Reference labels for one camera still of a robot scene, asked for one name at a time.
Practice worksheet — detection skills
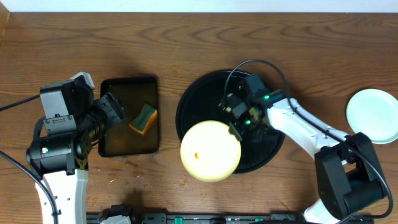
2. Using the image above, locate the yellow plate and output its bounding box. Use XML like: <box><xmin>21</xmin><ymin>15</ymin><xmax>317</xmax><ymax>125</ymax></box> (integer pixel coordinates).
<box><xmin>180</xmin><ymin>120</ymin><xmax>241</xmax><ymax>182</ymax></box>

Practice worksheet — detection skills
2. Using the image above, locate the orange green sponge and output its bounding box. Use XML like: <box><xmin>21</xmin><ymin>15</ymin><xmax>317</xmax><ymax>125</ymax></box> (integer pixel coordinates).
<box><xmin>129</xmin><ymin>104</ymin><xmax>157</xmax><ymax>136</ymax></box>

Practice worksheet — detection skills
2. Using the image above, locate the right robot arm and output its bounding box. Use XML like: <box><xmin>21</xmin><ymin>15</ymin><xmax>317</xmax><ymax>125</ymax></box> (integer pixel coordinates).
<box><xmin>220</xmin><ymin>90</ymin><xmax>394</xmax><ymax>223</ymax></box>

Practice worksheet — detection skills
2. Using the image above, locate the black rectangular tray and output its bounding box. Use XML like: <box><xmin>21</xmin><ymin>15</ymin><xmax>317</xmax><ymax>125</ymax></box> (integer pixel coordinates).
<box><xmin>98</xmin><ymin>75</ymin><xmax>160</xmax><ymax>157</ymax></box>

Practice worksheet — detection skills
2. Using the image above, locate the round black tray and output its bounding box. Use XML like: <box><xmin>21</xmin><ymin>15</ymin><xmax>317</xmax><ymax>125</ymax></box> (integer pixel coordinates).
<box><xmin>175</xmin><ymin>70</ymin><xmax>285</xmax><ymax>174</ymax></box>

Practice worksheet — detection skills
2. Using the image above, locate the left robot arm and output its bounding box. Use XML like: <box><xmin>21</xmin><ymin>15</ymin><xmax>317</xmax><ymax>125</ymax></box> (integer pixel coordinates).
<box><xmin>26</xmin><ymin>72</ymin><xmax>126</xmax><ymax>223</ymax></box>

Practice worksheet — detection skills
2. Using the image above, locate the light blue plate top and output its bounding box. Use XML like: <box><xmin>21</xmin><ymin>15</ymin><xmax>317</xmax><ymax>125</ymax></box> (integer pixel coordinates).
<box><xmin>346</xmin><ymin>89</ymin><xmax>397</xmax><ymax>144</ymax></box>

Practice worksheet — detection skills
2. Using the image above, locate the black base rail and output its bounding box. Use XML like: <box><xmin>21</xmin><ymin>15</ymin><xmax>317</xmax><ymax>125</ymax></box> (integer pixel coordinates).
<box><xmin>86</xmin><ymin>212</ymin><xmax>375</xmax><ymax>224</ymax></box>

